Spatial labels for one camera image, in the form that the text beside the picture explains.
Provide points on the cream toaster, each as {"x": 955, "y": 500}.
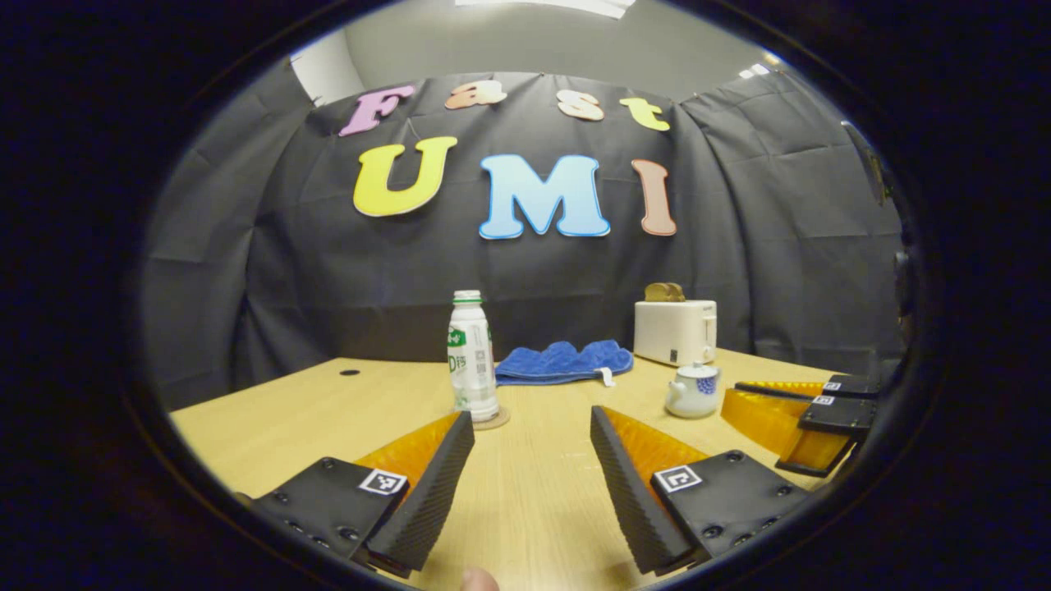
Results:
{"x": 669, "y": 332}

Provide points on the round cork coaster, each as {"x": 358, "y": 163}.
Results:
{"x": 498, "y": 420}

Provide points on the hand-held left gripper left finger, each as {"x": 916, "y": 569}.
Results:
{"x": 435, "y": 492}

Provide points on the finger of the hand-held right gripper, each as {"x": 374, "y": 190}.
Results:
{"x": 837, "y": 414}
{"x": 854, "y": 386}

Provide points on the ceiling light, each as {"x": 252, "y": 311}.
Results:
{"x": 550, "y": 6}

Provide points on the blue towel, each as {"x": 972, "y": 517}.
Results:
{"x": 566, "y": 361}

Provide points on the white blue-patterned teacup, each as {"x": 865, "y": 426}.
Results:
{"x": 694, "y": 398}

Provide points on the white green-label water bottle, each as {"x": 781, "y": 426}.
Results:
{"x": 472, "y": 361}

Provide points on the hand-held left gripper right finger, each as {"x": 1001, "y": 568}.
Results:
{"x": 628, "y": 492}

